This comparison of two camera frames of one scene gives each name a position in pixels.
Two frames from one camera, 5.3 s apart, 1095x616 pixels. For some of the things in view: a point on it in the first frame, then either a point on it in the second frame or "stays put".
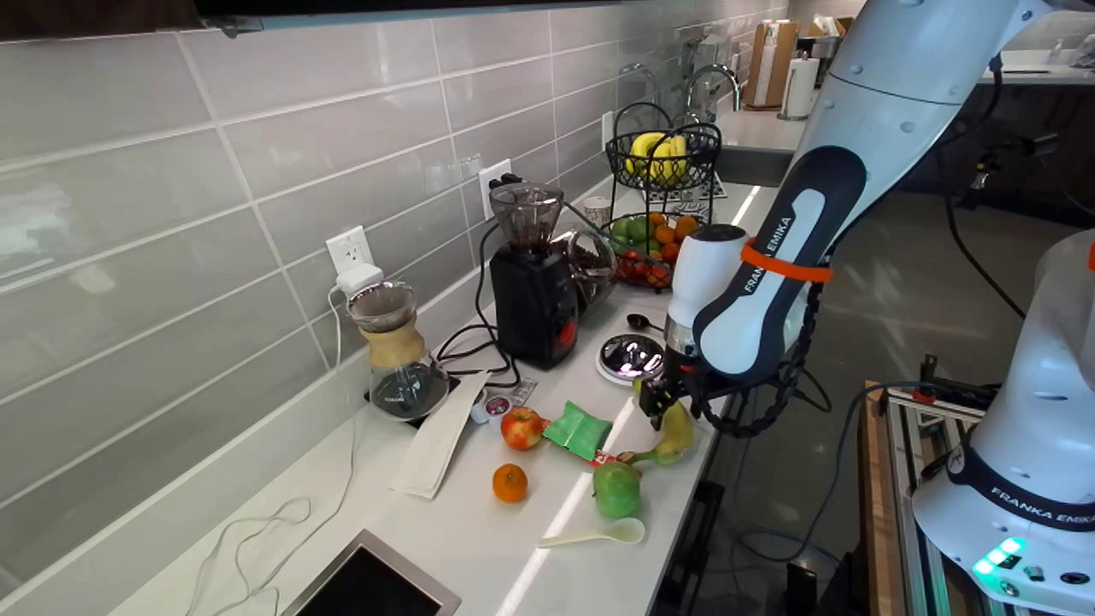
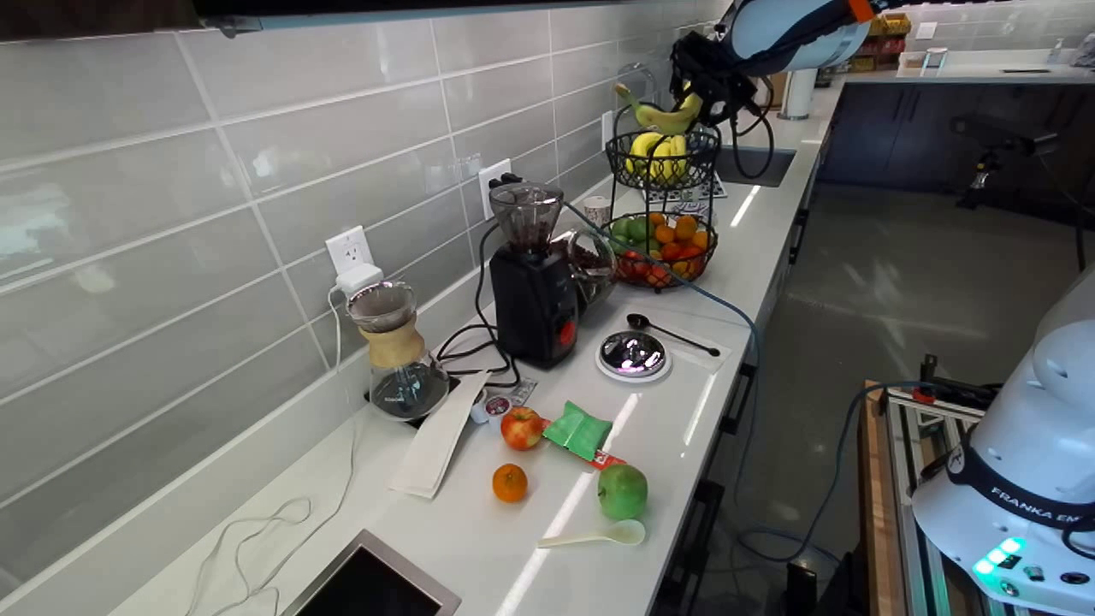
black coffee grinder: [533, 279] stays put
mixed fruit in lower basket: [648, 240] stays put
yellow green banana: [677, 435] → [661, 120]
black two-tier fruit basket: [661, 183] stays put
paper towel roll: [802, 88] stays put
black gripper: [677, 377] → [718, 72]
